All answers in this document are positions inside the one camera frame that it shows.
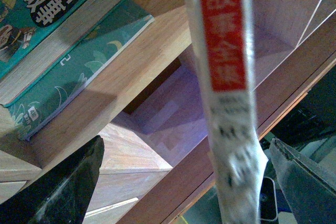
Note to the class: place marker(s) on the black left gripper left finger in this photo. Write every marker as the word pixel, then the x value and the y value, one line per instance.
pixel 63 194

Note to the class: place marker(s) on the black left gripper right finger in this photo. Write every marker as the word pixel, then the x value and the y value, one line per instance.
pixel 308 188

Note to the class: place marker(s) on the white red-spined book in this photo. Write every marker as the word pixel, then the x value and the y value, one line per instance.
pixel 222 34

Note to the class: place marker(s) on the white framed black device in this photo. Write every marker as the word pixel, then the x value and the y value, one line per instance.
pixel 268 201

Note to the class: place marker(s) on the wooden bookshelf unit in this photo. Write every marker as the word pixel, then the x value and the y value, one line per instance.
pixel 147 94

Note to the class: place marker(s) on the thin green paperback book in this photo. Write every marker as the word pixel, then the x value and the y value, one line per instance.
pixel 42 101

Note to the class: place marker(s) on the thick teal hardcover book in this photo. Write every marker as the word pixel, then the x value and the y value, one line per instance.
pixel 36 33

